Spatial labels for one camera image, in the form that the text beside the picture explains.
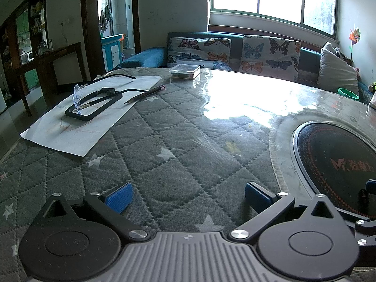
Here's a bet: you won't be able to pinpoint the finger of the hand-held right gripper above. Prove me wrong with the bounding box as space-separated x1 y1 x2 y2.
354 219 376 247
359 179 376 204

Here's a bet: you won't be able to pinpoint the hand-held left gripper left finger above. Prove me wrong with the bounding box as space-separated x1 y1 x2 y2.
32 181 149 241

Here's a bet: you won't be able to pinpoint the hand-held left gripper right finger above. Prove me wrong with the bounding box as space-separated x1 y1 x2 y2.
230 181 349 242

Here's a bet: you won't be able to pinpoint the hanging clothes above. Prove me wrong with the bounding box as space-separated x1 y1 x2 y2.
99 6 114 33

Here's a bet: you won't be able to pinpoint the clear round plastic cover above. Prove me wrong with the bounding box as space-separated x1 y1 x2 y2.
269 114 376 194

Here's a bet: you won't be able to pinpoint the round black induction cooktop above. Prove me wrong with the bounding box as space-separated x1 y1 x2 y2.
291 121 376 221

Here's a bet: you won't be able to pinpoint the white paper sheet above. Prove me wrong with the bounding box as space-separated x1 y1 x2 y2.
20 74 161 157

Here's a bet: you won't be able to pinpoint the green bowl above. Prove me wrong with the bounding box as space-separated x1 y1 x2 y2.
337 87 359 100

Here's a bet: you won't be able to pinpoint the clear safety glasses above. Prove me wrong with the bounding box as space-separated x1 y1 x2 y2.
72 74 136 115

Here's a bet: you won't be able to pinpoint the dark craft knife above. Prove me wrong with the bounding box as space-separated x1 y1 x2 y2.
123 85 166 105

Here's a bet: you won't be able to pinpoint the thin black rod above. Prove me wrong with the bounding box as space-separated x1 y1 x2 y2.
81 88 153 109

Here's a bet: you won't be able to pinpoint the grey pillow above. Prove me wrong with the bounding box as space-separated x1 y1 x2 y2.
317 43 359 94

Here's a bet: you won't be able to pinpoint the dark patterned cushion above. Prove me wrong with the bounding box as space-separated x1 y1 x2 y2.
334 47 353 66

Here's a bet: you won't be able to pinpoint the butterfly print cushion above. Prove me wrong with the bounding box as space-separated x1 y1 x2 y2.
239 35 302 83
167 37 232 71

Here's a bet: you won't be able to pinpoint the teal sofa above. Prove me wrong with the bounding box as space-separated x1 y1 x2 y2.
116 32 376 106

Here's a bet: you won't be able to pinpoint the clear lidded plastic box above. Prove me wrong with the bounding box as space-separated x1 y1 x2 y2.
169 64 201 80

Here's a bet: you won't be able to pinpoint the teal cabinet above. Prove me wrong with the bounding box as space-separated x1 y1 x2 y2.
101 34 124 72

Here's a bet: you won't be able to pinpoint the colourful pinwheel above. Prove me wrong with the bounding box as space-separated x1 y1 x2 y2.
348 28 362 61

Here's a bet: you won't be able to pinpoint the dark wooden console table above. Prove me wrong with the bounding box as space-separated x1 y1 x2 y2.
13 42 89 118

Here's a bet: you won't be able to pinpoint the dark wooden shelf cabinet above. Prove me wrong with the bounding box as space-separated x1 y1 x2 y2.
0 0 49 94

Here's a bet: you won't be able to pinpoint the black rectangular frame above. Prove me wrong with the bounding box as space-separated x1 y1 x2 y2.
65 87 124 122

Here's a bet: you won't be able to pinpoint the dark wooden door frame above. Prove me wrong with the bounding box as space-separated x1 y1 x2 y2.
80 0 140 77

